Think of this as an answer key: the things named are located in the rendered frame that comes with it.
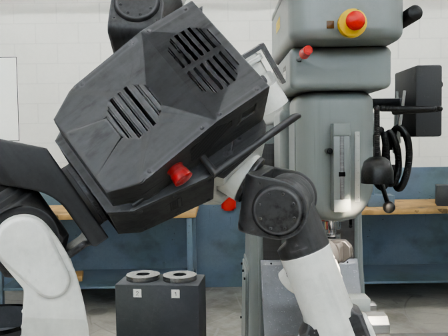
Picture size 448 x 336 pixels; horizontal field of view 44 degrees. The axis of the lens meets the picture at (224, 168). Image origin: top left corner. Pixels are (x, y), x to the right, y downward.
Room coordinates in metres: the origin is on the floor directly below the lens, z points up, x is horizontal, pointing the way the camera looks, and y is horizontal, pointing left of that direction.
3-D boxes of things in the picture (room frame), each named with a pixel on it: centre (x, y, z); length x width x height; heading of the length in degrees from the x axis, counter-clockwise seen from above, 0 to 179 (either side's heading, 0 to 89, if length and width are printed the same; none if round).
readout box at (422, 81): (1.73, -0.61, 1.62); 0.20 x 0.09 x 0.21; 0
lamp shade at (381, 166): (1.25, -0.35, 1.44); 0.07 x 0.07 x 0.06
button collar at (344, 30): (1.20, -0.28, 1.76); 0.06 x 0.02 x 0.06; 90
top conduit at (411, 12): (1.47, -0.42, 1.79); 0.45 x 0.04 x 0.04; 0
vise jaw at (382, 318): (1.38, -0.34, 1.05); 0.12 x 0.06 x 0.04; 91
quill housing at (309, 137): (1.43, -0.28, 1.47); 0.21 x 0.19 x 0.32; 90
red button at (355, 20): (1.18, -0.28, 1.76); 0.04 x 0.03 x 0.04; 90
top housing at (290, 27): (1.45, -0.28, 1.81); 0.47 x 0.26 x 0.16; 0
